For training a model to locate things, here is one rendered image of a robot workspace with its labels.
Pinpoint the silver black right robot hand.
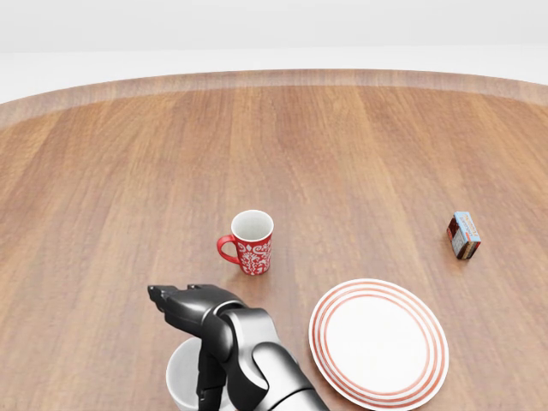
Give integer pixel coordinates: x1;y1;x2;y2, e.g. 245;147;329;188
146;283;317;411

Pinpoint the red mug with white pattern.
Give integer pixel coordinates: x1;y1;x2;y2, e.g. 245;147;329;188
216;209;275;277

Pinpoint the white plate with red rings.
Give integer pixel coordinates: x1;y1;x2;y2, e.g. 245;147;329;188
308;278;450;410

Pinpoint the small printed food box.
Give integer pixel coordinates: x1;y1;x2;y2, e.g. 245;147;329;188
446;211;482;260

